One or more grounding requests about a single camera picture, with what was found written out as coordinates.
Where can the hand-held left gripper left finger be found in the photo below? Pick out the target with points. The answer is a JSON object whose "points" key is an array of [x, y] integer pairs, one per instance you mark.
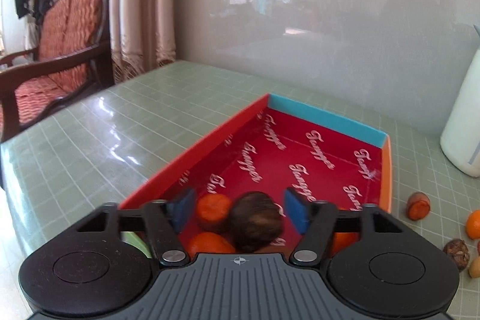
{"points": [[183, 209]]}

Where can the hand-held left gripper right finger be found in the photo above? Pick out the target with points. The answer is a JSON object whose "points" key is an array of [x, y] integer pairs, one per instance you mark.
{"points": [[296, 209]]}

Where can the large carrot piece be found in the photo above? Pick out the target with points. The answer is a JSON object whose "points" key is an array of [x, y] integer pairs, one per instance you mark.
{"points": [[212, 211]]}

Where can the brown kiwi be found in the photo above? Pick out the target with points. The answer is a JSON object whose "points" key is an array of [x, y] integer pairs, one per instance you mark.
{"points": [[255, 222]]}

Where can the tangerine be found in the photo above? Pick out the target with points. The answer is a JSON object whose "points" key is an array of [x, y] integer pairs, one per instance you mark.
{"points": [[208, 245], [474, 224], [343, 241]]}

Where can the colourful cardboard box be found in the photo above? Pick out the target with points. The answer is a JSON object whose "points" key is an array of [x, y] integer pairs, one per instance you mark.
{"points": [[300, 151]]}

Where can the dark water chestnut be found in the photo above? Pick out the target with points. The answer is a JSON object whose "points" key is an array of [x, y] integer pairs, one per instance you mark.
{"points": [[475, 267], [456, 254]]}

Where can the white thermos jug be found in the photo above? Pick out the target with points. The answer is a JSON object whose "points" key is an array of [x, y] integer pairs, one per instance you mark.
{"points": [[465, 125]]}

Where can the beige lace curtain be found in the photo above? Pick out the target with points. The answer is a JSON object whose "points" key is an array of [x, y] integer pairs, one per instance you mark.
{"points": [[146, 5]]}

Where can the wooden chair with orange cushion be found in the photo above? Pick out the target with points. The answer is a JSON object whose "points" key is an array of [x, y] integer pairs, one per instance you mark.
{"points": [[71, 24]]}

